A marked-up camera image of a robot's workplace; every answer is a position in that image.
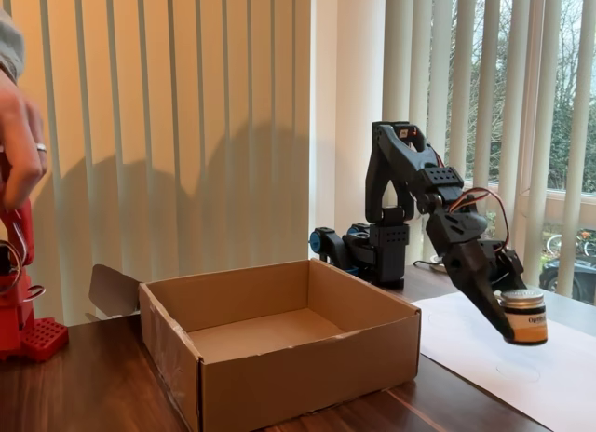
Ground dark parked car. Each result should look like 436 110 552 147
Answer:
539 258 596 305

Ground person's hand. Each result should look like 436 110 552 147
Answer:
0 71 50 214

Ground red leader arm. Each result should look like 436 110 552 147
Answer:
0 142 70 363

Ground small jar with silver lid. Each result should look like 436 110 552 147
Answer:
498 290 549 347

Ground blue table clamp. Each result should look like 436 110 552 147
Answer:
309 225 345 265

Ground red white servo wire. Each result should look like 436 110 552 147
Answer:
446 186 512 255

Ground parked bicycle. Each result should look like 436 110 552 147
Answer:
543 230 596 265

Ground white vertical blinds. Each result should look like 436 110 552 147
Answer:
384 0 596 307

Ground cream vertical blinds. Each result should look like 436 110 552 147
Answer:
0 0 312 326

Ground white paper sheet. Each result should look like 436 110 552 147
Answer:
412 291 596 432

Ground open cardboard box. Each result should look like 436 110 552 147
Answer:
84 258 423 432

